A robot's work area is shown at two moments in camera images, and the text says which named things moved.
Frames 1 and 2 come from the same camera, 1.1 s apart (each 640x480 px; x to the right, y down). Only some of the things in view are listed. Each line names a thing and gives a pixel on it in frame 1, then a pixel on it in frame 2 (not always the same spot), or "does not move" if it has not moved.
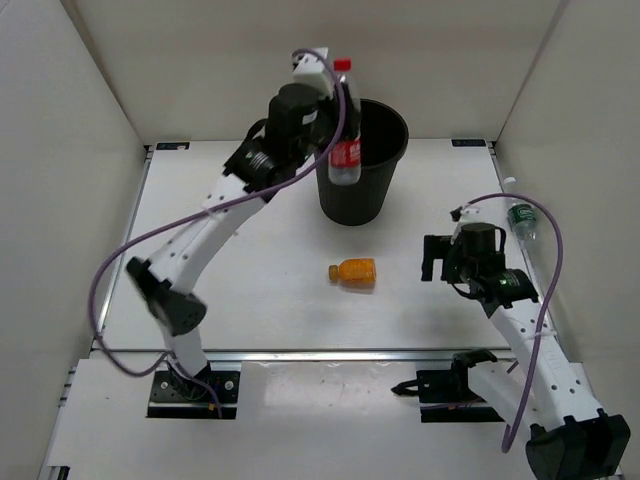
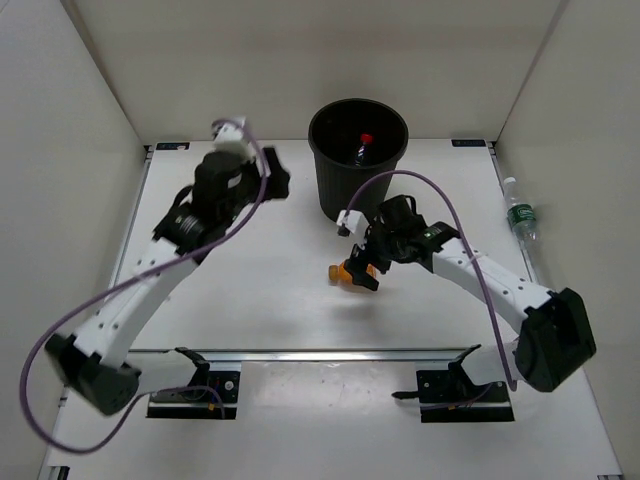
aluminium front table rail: x=304 y=355 does not move
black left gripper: x=328 y=105 -> x=277 y=183
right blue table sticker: x=468 y=143 does not move
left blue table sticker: x=172 y=145 does not move
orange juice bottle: x=354 y=270 does not move
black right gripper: x=435 y=248 -> x=356 y=265
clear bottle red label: x=345 y=166 -> x=366 y=139
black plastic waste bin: x=384 y=137 does not move
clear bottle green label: x=521 y=215 does not move
